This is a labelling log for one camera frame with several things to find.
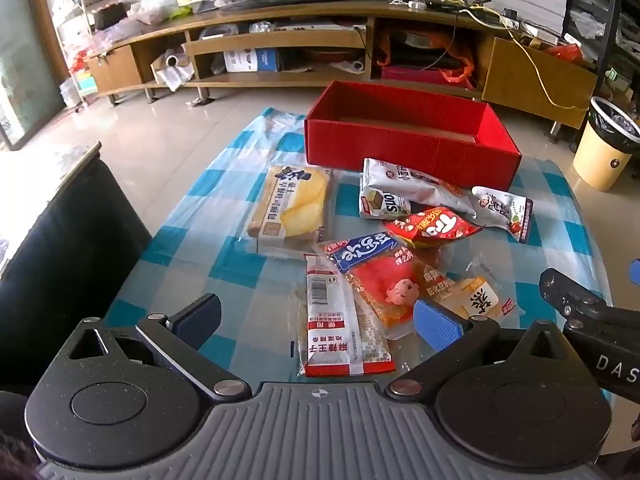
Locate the blue white box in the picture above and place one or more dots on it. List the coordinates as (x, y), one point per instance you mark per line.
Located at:
(252, 60)

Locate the red cardboard box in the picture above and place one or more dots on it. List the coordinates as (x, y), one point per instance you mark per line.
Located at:
(458, 140)

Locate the white silver meat snack pouch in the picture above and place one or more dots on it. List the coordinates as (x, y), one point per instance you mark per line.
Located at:
(503, 210)

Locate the small orange snack packet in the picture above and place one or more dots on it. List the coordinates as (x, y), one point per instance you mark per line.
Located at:
(477, 293)

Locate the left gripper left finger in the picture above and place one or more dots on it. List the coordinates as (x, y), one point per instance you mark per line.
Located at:
(176, 340)

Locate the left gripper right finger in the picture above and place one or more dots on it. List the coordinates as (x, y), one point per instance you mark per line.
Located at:
(458, 342)

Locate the blue red cartoon snack pack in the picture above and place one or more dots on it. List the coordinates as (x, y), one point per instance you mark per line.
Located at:
(388, 278)

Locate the white power strip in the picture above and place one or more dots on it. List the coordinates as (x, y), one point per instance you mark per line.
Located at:
(417, 5)

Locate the yellow potato chip bread pack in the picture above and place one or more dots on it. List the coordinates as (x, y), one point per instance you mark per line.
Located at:
(292, 212)

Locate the yellow trash bin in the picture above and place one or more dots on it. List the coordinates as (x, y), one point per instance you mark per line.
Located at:
(609, 140)

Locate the white red label bread pack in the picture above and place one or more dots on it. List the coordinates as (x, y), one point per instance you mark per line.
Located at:
(335, 337)

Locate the orange plastic bag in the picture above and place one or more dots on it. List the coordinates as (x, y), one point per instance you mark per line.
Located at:
(425, 56)

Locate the blue white checkered tablecloth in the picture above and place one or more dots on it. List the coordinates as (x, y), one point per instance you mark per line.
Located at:
(203, 247)

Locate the green white wafer packet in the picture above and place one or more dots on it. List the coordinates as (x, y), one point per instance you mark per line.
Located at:
(375, 204)

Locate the black metal shelf rack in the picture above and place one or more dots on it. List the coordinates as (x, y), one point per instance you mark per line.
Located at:
(608, 34)

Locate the red Trolli candy bag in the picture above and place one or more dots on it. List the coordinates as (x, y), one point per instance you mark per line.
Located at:
(431, 227)

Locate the wooden TV cabinet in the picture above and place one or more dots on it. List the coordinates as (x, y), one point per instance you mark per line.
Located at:
(322, 42)

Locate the white noodle snack bag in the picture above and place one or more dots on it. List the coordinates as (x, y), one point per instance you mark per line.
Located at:
(414, 186)

